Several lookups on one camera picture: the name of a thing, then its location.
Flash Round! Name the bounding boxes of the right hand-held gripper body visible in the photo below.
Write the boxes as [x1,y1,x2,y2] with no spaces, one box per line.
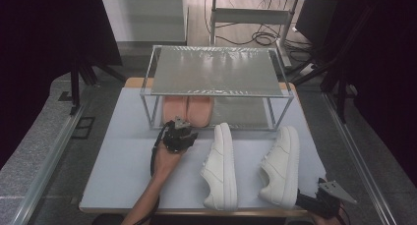
[314,177,358,219]

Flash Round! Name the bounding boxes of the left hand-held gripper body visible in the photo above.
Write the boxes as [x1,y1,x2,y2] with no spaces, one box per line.
[162,116,194,154]

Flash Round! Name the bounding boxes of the pink slipper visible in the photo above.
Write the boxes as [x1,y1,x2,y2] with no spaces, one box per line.
[161,95,190,126]
[186,95,214,129]

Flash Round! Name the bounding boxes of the white sneaker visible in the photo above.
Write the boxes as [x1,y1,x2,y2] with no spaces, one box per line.
[258,125,301,209]
[200,122,239,211]

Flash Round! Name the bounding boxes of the metal shoe rack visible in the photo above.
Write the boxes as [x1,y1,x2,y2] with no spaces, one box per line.
[140,44,295,132]

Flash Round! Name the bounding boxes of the person's right hand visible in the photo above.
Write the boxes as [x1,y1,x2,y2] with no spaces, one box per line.
[311,207,349,225]

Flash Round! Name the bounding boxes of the person's left hand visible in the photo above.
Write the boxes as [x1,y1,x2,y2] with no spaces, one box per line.
[151,142,186,181]

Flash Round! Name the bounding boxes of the light blue table mat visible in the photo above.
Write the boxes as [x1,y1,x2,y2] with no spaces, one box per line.
[79,86,328,210]

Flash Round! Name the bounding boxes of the black metal stand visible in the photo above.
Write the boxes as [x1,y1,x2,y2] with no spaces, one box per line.
[288,5,378,125]
[67,52,127,116]

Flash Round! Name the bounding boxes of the grey cabinet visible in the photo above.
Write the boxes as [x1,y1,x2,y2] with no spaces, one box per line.
[99,0,189,46]

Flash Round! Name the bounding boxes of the white power strip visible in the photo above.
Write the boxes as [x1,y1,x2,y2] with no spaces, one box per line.
[299,62,319,77]

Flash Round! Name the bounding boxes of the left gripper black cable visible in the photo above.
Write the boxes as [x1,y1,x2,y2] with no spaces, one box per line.
[149,125,168,179]

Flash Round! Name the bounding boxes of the aluminium rail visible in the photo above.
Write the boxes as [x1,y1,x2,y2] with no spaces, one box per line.
[323,91,397,225]
[11,103,87,225]

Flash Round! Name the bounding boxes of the black floor cables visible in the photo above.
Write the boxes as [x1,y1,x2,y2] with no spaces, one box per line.
[205,0,313,54]

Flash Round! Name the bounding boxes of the white metal desk frame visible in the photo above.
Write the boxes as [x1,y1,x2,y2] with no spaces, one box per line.
[209,0,300,68]

